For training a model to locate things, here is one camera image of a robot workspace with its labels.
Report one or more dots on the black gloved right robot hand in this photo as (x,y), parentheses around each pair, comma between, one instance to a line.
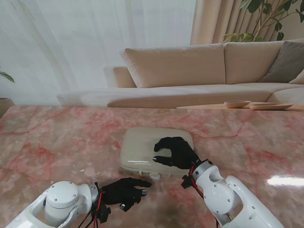
(178,152)

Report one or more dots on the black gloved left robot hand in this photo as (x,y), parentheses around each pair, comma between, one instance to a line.
(121,192)

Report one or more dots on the beige hard-shell suitcase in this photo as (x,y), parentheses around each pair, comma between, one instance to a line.
(140,152)

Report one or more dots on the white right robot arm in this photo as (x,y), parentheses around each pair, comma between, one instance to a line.
(228,197)

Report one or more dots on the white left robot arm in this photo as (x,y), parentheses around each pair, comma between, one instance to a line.
(59,204)

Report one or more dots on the round wooden bowl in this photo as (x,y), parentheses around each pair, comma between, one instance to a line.
(237,104)

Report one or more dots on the beige sectional sofa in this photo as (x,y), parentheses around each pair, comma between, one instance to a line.
(204,61)

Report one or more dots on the flat wooden tray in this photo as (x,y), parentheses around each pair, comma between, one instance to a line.
(270,106)

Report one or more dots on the beige pleated curtain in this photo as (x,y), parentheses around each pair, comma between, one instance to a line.
(213,21)

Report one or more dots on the grey sofa cushion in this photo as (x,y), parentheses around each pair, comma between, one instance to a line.
(286,63)

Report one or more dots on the cream sofa cushion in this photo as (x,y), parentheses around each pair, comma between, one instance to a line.
(299,79)

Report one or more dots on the white sheer curtain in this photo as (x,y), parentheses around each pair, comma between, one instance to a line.
(83,42)

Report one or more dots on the beige plant pot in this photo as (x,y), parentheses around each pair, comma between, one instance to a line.
(4,105)

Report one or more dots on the tall green leafy plant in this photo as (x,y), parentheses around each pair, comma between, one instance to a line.
(266,21)

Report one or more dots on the single green plant leaf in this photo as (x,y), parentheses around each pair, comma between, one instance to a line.
(7,76)

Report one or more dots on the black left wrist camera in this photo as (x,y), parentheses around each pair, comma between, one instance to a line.
(104,212)

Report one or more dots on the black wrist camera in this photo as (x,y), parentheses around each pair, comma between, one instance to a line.
(186,181)
(104,212)

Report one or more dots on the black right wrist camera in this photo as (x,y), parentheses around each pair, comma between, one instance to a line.
(186,181)

